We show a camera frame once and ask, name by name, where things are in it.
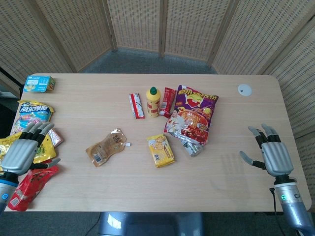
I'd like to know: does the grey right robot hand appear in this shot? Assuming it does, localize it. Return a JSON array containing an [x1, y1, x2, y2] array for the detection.
[[239, 123, 295, 177]]

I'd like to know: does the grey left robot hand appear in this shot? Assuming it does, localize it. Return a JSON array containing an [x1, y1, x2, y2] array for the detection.
[[0, 121, 61, 176]]

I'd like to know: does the brown spouted pouch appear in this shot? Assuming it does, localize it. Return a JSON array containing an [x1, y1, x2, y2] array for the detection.
[[85, 128, 132, 169]]

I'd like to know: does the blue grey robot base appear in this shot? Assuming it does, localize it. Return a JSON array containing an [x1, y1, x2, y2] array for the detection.
[[97, 211, 205, 236]]

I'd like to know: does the yellow snack bag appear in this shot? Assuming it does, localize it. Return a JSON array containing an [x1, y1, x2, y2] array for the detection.
[[0, 132, 58, 172]]

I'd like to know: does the red snack bag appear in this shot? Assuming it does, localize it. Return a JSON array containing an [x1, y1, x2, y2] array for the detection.
[[7, 164, 61, 212]]

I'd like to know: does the small red brown packet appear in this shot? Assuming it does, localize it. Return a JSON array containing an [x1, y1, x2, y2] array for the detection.
[[47, 128, 64, 148]]

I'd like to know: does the blue candy bag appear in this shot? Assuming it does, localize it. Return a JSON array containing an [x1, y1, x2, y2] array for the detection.
[[13, 100, 55, 135]]

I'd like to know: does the black stand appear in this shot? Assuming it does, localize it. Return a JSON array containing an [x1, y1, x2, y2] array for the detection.
[[0, 65, 23, 138]]

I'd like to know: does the blue carton box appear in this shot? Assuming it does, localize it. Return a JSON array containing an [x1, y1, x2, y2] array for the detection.
[[23, 75, 56, 94]]

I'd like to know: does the white table grommet cap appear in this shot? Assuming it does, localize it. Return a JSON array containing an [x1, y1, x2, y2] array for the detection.
[[237, 84, 253, 96]]

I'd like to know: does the silver foil packet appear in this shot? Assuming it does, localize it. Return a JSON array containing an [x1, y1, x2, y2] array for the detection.
[[184, 142, 205, 158]]

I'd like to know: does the silver crinkled snack bag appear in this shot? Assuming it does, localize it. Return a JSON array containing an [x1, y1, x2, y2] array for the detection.
[[179, 136, 195, 149]]

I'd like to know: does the purple chip bag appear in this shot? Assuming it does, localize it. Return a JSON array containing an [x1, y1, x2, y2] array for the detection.
[[163, 84, 220, 146]]

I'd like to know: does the yellow cracker pack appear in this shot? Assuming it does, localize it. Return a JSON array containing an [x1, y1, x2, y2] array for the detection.
[[146, 133, 177, 169]]

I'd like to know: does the white red snack packet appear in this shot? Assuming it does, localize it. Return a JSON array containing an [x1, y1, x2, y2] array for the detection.
[[128, 92, 146, 120]]

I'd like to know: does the yellow bottle green cap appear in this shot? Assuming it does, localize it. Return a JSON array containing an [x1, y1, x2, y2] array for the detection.
[[146, 86, 165, 119]]

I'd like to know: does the woven bamboo folding screen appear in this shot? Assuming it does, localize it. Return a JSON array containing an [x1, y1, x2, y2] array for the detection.
[[0, 0, 315, 209]]

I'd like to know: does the black cable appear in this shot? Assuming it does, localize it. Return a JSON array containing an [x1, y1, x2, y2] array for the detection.
[[269, 187, 278, 212]]

